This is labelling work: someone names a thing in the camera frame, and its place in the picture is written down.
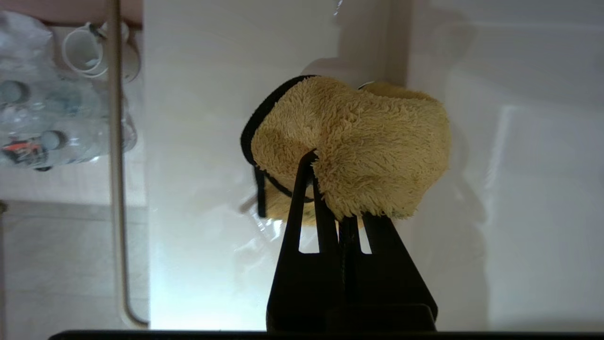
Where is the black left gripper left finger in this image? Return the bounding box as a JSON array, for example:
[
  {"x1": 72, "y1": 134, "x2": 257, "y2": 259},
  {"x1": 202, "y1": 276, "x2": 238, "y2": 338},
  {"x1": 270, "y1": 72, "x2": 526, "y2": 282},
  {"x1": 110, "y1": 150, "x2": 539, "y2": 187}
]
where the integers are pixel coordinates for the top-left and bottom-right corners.
[{"x1": 267, "y1": 150, "x2": 351, "y2": 331}]

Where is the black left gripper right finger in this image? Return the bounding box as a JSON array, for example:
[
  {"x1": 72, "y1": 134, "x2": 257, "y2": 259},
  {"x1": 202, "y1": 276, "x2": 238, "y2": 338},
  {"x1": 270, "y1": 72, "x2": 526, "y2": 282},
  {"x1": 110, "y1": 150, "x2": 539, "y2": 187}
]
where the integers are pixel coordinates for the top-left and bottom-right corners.
[{"x1": 339, "y1": 212, "x2": 438, "y2": 331}]

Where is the yellow cloth with black trim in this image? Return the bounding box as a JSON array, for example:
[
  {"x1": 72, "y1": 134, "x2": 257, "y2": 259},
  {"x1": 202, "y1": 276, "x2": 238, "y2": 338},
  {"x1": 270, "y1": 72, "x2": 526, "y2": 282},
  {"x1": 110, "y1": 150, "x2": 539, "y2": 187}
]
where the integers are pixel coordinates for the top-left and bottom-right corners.
[{"x1": 240, "y1": 75, "x2": 451, "y2": 228}]

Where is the white sink basin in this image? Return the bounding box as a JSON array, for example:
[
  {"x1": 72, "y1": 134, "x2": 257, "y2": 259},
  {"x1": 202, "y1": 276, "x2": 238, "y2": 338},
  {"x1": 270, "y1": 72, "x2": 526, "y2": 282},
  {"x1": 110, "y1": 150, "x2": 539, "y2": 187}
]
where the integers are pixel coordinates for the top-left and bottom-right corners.
[{"x1": 406, "y1": 0, "x2": 604, "y2": 332}]

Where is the plastic wrapped water bottle pack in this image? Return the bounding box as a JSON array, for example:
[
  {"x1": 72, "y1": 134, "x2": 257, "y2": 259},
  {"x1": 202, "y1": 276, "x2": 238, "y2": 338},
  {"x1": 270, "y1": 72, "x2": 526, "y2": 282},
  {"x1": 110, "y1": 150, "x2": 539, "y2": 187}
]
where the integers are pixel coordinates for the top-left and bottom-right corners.
[{"x1": 0, "y1": 9, "x2": 138, "y2": 171}]

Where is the small white mug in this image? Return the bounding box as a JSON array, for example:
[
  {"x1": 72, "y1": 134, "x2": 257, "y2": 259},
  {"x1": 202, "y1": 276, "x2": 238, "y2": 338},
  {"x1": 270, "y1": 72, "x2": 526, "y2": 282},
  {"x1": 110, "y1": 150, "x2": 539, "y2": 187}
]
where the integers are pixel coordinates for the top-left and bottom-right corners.
[{"x1": 61, "y1": 21, "x2": 141, "y2": 84}]

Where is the grey metal rail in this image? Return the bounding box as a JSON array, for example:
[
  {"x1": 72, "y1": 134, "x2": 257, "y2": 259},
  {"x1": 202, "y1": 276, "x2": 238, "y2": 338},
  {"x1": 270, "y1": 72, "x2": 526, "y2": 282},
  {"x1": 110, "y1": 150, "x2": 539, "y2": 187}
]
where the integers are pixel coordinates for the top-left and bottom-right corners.
[{"x1": 105, "y1": 0, "x2": 150, "y2": 329}]

